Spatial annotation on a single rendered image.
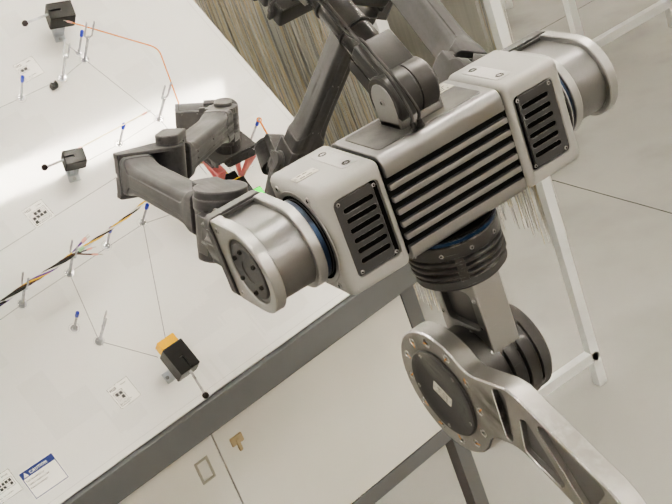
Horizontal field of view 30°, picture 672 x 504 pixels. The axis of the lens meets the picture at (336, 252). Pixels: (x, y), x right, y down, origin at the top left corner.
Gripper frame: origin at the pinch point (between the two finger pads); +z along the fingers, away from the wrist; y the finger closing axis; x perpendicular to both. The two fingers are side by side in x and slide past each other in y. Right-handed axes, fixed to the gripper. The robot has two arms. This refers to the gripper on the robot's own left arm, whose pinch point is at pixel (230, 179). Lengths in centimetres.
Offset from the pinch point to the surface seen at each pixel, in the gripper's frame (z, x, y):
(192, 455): 33, 32, 35
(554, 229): 58, 16, -91
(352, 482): 60, 43, 2
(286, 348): 21.3, 30.0, 8.9
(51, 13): -24, -46, 13
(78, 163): -7.5, -16.6, 25.9
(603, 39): 152, -120, -280
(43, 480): 20, 28, 65
